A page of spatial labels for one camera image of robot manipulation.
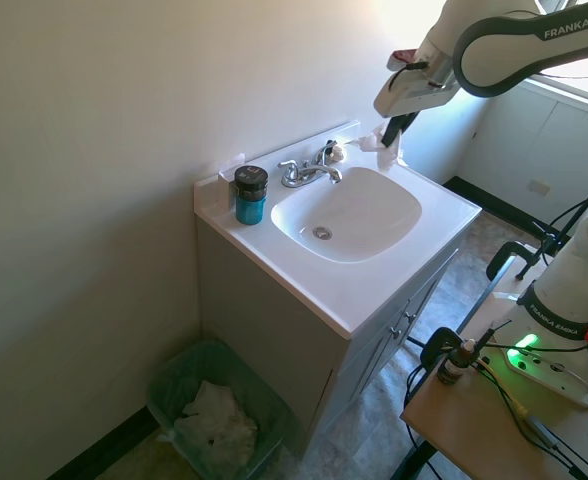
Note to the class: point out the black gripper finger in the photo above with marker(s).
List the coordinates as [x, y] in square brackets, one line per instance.
[410, 122]
[391, 132]

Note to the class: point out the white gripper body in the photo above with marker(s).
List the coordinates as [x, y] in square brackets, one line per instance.
[414, 95]

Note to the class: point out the white tissue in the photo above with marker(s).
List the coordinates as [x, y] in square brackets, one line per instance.
[386, 157]

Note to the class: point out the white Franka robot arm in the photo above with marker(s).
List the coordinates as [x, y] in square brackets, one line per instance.
[484, 65]

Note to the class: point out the green trash bin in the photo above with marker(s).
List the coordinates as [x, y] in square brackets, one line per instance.
[266, 402]

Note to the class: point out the small white seashell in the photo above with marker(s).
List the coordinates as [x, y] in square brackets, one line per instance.
[340, 154]

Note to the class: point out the metal sink drain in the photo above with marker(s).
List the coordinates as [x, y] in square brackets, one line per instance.
[322, 232]

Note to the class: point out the teal jar with black lid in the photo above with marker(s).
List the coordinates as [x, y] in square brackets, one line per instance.
[249, 200]

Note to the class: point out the black table clamp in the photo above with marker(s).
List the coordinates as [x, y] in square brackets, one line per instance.
[436, 341]
[503, 253]

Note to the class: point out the white sink vanity top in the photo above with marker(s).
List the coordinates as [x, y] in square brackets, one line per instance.
[324, 300]

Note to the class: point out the grey vanity cabinet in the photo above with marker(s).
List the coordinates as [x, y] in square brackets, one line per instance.
[274, 345]

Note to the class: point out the amber dropper bottle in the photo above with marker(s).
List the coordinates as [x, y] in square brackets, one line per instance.
[451, 369]

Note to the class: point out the crumpled white paper waste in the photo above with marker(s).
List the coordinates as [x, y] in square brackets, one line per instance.
[214, 425]

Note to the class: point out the white wall outlet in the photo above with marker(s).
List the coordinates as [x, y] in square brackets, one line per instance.
[538, 187]

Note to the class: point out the black camera stand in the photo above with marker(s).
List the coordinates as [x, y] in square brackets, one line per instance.
[567, 226]

